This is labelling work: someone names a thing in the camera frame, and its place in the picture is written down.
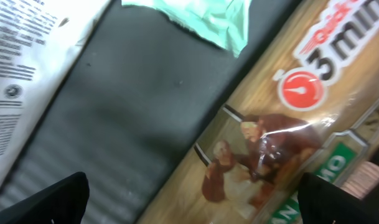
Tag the orange spaghetti packet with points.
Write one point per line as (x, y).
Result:
(310, 104)

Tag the grey plastic shopping basket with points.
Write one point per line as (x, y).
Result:
(139, 95)

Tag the teal wet wipes pack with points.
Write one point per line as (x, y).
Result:
(224, 23)

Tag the white leaf-print pack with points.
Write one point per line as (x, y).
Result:
(40, 40)

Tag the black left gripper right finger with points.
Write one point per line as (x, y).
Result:
(321, 202)

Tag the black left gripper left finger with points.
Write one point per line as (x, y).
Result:
(62, 202)

